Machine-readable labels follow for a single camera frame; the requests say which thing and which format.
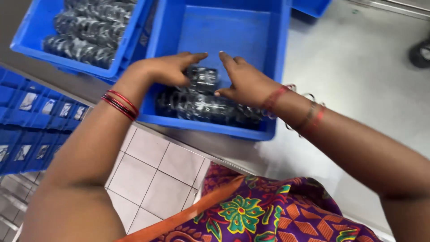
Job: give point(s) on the person's left hand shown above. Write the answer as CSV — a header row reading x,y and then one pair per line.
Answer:
x,y
154,72

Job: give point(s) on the person's right hand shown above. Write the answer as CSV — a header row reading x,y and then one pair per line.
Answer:
x,y
250,85

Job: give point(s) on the red thread wristband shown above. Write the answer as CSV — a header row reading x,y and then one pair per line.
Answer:
x,y
273,97

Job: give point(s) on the blue crate nested underneath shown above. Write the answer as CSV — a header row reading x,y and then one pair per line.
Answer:
x,y
136,50

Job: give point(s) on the red and black bangles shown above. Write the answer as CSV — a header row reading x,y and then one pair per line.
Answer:
x,y
122,104

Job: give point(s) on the large blue plastic crate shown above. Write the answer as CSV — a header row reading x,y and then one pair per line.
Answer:
x,y
231,33

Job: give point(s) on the clear and red bangles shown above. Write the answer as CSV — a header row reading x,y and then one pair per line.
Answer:
x,y
314,116

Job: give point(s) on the blue plastic crate corner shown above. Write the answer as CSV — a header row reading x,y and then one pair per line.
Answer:
x,y
310,6

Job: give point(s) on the purple flowered garment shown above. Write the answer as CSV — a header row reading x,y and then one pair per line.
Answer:
x,y
268,215

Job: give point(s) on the stack of labelled blue crates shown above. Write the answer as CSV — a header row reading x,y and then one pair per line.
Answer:
x,y
20,117

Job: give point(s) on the black wheel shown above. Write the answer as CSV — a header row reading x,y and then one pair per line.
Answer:
x,y
420,53

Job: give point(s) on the metal rack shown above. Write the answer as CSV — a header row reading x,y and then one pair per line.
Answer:
x,y
13,205

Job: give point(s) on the metal rail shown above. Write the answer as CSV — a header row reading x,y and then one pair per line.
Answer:
x,y
393,7

